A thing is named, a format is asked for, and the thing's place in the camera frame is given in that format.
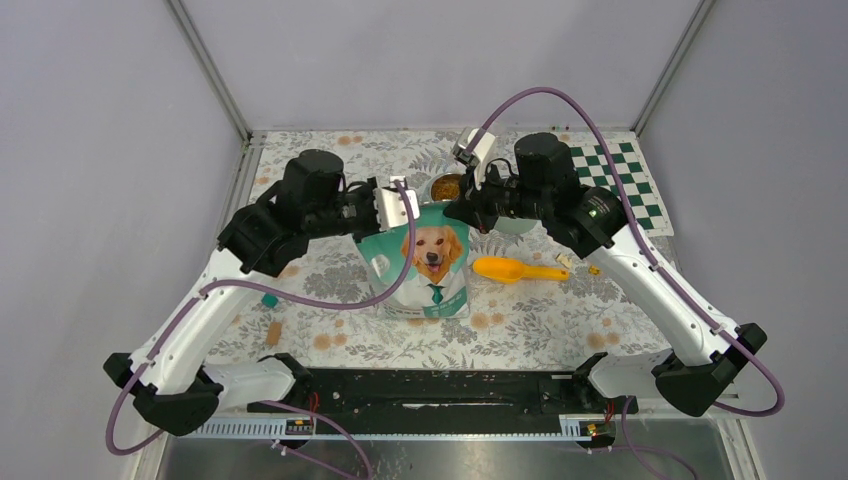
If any teal pet food bag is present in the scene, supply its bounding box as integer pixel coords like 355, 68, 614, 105
355, 201, 470, 319

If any small cream crumb piece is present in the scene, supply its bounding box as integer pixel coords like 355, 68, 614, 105
555, 253, 573, 270

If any mint double pet bowl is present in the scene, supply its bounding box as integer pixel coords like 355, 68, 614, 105
422, 173, 537, 235

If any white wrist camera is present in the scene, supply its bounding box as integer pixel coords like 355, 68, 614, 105
373, 175, 421, 232
452, 127, 498, 190

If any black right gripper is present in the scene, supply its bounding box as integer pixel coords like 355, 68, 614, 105
448, 154, 554, 232

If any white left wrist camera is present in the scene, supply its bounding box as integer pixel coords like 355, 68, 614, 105
373, 175, 421, 232

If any white slotted cable duct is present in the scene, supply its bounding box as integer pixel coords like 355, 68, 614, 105
190, 410, 616, 441

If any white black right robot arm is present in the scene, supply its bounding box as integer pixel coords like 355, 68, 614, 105
445, 128, 767, 417

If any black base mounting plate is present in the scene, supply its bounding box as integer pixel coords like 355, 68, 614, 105
284, 368, 623, 423

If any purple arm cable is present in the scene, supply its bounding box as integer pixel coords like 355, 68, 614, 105
104, 180, 376, 480
463, 86, 787, 480

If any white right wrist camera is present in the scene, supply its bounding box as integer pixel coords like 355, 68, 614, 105
452, 127, 498, 190

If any small teal cube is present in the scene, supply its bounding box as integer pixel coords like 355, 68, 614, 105
261, 295, 279, 309

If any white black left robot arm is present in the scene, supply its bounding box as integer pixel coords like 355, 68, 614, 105
104, 149, 380, 436

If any yellow plastic scoop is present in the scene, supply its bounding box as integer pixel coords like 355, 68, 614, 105
472, 256, 570, 284

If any green white checkerboard mat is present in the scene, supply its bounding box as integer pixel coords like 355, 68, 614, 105
571, 140, 674, 237

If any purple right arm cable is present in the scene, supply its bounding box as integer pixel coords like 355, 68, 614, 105
463, 86, 787, 480

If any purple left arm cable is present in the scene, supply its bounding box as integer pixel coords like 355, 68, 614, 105
104, 180, 376, 480

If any small tan wooden block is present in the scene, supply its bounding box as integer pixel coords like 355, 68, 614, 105
265, 321, 283, 346

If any floral table mat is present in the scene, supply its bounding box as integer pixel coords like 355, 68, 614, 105
207, 130, 667, 370

